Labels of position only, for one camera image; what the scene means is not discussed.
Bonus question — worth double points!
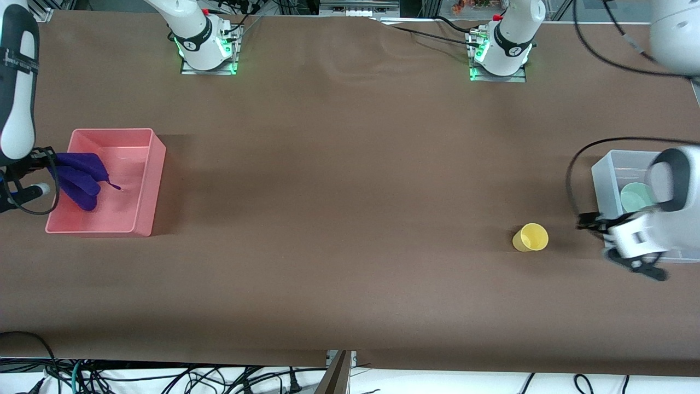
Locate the purple cloth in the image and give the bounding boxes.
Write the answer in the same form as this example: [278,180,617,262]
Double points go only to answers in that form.
[54,152,123,213]

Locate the pale green bowl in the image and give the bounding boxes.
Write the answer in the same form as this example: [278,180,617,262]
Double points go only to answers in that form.
[620,182,657,215]

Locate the yellow cup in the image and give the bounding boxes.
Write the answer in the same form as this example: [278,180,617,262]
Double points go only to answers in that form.
[512,223,549,253]

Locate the translucent plastic bin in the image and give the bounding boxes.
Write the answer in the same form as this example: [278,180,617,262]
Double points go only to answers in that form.
[591,149,700,264]

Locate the pink plastic bin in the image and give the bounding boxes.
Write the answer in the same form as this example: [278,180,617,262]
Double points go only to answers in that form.
[45,128,167,237]

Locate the brown table cover sheet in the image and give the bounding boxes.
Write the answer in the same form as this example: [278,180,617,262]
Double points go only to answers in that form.
[0,10,700,378]

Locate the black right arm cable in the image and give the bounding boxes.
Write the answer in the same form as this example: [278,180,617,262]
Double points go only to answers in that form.
[0,147,61,216]

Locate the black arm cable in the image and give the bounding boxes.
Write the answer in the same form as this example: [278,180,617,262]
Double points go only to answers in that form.
[565,0,696,217]
[0,147,61,216]

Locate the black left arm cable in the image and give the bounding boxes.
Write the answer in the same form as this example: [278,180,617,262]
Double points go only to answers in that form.
[565,0,696,217]

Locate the aluminium corner bracket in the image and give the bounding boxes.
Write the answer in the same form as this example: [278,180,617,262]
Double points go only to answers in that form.
[33,0,56,24]

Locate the black looped floor cable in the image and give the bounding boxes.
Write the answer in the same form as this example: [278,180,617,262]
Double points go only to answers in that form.
[518,372,631,394]

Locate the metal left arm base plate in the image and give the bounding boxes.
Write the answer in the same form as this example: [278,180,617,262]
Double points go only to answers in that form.
[468,28,528,84]

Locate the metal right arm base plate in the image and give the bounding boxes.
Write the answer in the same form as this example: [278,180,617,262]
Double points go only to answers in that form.
[180,23,242,76]

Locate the black cable across table back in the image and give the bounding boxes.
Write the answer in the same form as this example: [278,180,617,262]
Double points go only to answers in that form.
[370,15,483,54]

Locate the tangled black floor cables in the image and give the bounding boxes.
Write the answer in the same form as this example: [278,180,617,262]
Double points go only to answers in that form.
[0,331,329,394]

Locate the grey metal post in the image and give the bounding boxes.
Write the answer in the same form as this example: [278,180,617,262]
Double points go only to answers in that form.
[316,350,357,394]

